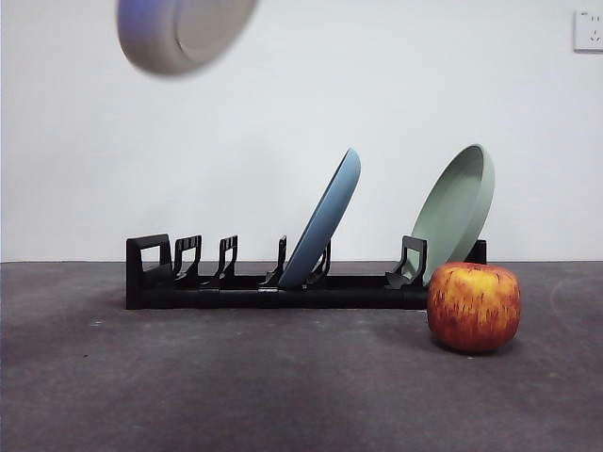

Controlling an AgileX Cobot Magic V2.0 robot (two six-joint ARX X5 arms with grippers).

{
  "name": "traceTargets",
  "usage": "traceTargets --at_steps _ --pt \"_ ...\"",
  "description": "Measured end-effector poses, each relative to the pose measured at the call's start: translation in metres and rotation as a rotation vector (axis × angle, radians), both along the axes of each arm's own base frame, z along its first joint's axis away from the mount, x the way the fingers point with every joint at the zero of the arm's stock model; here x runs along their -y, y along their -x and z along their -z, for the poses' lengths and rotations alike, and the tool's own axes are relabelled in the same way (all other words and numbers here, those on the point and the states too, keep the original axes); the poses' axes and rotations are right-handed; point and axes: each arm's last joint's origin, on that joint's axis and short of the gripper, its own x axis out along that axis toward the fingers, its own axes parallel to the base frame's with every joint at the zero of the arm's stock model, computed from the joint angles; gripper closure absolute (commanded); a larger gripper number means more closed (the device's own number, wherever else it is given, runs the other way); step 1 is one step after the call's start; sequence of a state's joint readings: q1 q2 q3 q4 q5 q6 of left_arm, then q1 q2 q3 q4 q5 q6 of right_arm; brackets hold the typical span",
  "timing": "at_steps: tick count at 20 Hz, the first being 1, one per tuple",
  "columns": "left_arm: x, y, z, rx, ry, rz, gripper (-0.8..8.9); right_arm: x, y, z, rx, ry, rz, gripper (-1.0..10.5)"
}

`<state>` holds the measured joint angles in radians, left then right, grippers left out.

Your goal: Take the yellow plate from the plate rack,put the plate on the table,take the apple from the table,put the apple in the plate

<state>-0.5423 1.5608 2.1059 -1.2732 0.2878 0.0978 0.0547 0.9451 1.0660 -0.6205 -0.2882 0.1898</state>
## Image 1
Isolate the red yellow apple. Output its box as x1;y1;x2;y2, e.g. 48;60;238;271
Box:
426;262;522;354

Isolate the pale yellow beige plate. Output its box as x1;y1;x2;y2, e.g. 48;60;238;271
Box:
116;0;260;80

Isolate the blue plate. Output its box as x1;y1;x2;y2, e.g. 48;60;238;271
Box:
277;147;363;288

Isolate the black plate rack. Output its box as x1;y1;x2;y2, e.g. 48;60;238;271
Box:
124;234;488;311

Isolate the pale green plate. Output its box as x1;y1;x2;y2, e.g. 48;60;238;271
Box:
408;143;497;288

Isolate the white wall socket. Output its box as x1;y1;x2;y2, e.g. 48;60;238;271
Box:
573;9;603;54

